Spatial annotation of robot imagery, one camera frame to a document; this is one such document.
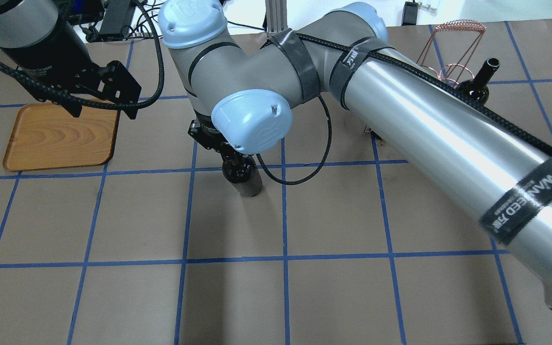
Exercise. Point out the wooden tray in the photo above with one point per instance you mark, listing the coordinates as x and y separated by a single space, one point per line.
47 137

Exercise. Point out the dark wine bottle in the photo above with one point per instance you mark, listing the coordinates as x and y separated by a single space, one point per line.
247 181
477 88

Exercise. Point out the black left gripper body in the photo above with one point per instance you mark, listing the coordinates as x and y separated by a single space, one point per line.
46 57

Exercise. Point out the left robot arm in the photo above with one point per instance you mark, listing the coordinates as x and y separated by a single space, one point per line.
24 22

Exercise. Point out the aluminium frame post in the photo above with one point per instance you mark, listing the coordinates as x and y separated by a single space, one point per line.
276 17

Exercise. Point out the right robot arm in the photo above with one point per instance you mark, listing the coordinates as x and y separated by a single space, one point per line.
497 172

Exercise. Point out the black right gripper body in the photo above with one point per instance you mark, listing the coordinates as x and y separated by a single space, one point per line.
237 168

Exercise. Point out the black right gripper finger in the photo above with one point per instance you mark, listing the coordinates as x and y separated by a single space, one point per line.
232 160

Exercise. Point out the black power adapter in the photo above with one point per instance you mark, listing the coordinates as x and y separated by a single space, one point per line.
410 13

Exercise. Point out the copper wire bottle basket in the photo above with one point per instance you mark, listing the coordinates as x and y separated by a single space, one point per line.
455 42

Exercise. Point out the black power brick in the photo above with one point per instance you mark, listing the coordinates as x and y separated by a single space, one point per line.
116 20

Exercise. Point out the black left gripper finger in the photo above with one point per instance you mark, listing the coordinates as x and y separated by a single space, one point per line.
72 105
119 86

